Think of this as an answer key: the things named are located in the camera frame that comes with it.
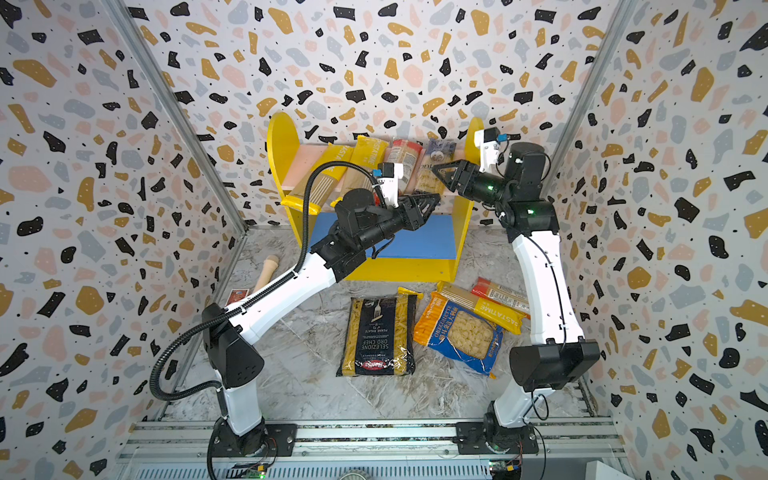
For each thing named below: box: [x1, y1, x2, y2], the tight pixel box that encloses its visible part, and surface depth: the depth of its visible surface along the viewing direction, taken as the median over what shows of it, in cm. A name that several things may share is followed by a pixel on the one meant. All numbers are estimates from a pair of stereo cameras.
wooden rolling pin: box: [252, 254, 279, 292], surface depth 107 cm
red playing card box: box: [224, 289, 249, 307], surface depth 102 cm
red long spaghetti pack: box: [472, 277, 531, 319], surface depth 100 cm
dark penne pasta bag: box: [336, 287, 424, 377], surface depth 87 cm
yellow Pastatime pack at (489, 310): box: [435, 281, 531, 335], surface depth 97 cm
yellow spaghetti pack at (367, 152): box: [330, 135, 389, 207], surface depth 83 cm
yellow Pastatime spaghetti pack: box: [281, 143, 354, 216], surface depth 70 cm
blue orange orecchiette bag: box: [413, 292, 505, 376], surface depth 91 cm
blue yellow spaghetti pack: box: [414, 138, 460, 195], surface depth 80 cm
